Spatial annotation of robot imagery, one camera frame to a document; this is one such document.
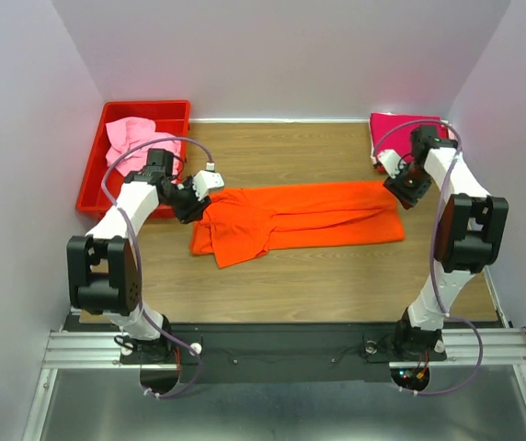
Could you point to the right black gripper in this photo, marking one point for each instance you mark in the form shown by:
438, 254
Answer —
406, 197

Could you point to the orange t shirt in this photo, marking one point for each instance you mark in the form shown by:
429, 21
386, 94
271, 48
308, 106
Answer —
242, 224

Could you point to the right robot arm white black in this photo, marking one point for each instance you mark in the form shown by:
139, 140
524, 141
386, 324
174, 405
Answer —
467, 233

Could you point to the pink t shirt in bin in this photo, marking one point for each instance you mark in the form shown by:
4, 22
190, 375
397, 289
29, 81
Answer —
126, 134

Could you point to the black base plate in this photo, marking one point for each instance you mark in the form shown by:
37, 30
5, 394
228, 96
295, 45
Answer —
282, 353

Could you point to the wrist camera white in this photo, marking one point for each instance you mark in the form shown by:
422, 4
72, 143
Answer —
206, 181
391, 162

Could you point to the folded light pink shirt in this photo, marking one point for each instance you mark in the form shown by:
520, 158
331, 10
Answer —
450, 131

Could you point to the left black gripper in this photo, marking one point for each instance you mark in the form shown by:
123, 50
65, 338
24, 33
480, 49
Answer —
196, 209

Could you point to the aluminium rail frame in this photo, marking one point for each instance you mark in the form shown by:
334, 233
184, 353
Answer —
477, 393

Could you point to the red plastic bin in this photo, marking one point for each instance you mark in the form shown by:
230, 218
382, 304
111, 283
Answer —
169, 116

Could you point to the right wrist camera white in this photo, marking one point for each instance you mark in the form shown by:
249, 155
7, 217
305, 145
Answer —
391, 162

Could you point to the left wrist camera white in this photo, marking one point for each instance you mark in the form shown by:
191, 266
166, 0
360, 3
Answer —
206, 181

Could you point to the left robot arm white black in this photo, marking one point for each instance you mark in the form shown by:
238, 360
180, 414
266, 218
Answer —
104, 265

